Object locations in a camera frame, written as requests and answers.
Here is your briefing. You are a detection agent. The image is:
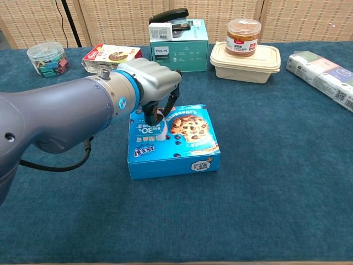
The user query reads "black and silver left hand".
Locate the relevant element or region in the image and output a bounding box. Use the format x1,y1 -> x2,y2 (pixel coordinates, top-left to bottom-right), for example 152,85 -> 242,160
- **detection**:
117,57 -> 183,126

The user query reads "blue cookie box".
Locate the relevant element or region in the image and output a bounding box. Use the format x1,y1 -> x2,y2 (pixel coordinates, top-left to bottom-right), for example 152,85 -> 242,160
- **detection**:
127,103 -> 221,181

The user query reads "teal Philips product box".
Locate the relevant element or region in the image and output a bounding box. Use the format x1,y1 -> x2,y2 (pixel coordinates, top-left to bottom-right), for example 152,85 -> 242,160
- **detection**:
149,18 -> 209,73

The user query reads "small white box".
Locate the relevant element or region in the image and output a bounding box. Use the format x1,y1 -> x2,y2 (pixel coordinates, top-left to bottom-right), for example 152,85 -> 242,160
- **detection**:
148,22 -> 174,41

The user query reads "red and white cake box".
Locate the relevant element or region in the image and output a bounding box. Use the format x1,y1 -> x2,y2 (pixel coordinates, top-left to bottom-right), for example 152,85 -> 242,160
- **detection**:
82,44 -> 143,75

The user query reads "black stapler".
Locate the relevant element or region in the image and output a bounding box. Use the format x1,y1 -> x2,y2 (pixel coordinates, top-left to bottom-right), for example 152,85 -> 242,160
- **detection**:
148,7 -> 191,31

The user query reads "bamboo folding screen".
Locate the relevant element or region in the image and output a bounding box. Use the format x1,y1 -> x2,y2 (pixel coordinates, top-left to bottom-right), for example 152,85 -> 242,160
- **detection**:
0,0 -> 353,50

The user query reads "beige lidded lunch container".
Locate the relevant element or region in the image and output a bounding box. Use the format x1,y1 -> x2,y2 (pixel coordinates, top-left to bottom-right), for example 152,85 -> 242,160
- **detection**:
210,41 -> 281,84

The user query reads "clear jar with brown food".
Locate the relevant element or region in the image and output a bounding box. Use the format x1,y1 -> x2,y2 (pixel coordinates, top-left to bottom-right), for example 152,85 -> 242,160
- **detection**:
225,18 -> 262,57

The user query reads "black tripod stand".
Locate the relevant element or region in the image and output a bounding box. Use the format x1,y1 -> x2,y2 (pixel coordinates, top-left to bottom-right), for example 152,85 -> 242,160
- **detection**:
61,0 -> 83,47

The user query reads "clear jar of binder clips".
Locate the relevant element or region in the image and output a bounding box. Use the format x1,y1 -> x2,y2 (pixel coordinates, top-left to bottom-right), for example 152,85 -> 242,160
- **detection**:
26,41 -> 71,78

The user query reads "blue table cloth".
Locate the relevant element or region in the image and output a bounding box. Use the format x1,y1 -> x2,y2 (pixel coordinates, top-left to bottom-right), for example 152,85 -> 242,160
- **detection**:
0,41 -> 353,265

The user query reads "multicolour tissue pack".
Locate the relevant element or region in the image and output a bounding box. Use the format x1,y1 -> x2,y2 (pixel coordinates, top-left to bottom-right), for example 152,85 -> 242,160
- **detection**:
285,50 -> 353,114

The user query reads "thin black hanging cable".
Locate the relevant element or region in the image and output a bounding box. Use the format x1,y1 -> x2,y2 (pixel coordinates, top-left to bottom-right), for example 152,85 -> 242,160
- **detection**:
55,0 -> 69,48

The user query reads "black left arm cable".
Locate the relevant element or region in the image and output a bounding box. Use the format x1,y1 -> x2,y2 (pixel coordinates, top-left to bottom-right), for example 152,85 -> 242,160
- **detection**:
19,137 -> 93,172

